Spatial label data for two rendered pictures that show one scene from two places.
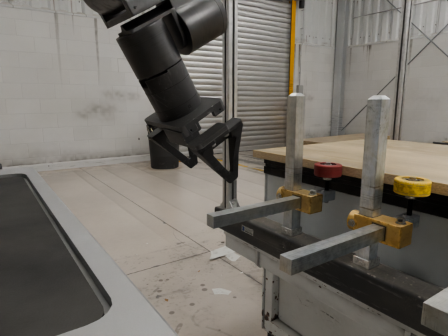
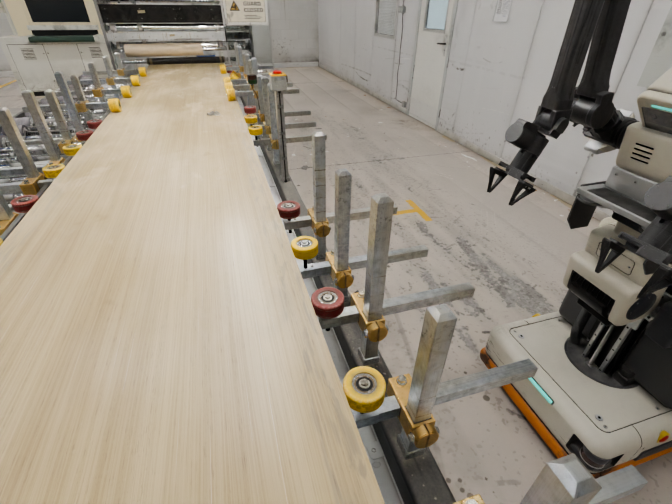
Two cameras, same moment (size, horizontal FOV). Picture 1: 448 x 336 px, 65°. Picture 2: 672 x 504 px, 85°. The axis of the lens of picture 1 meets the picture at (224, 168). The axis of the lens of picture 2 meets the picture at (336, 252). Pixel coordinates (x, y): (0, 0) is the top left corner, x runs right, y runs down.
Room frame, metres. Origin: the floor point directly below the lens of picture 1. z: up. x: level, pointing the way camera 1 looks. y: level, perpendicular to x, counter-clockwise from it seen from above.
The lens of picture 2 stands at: (1.24, -0.38, 1.49)
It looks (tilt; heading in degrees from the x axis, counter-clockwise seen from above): 34 degrees down; 197
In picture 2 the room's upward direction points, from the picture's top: 1 degrees clockwise
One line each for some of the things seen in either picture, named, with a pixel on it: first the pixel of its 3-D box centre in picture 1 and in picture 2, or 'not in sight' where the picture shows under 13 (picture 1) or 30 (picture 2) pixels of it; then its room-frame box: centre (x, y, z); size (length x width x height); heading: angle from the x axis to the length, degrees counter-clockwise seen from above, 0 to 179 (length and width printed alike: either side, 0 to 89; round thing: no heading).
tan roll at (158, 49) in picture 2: not in sight; (184, 49); (-2.68, -3.41, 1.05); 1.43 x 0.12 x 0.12; 125
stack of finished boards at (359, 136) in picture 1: (345, 141); not in sight; (7.63, -2.63, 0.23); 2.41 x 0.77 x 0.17; 126
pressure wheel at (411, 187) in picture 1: (410, 200); (363, 400); (0.82, -0.45, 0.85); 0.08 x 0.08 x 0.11
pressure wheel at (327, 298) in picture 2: not in sight; (327, 313); (0.62, -0.59, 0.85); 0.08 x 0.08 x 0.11
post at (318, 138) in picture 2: not in sight; (319, 202); (0.18, -0.77, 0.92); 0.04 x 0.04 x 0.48; 35
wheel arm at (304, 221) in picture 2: not in sight; (342, 216); (0.09, -0.72, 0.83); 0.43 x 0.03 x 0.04; 125
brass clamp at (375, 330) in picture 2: not in sight; (368, 315); (0.57, -0.50, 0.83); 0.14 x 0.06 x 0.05; 35
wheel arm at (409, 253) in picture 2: not in sight; (365, 261); (0.30, -0.57, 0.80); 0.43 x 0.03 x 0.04; 125
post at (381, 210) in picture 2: not in sight; (374, 289); (0.59, -0.49, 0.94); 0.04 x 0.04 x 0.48; 35
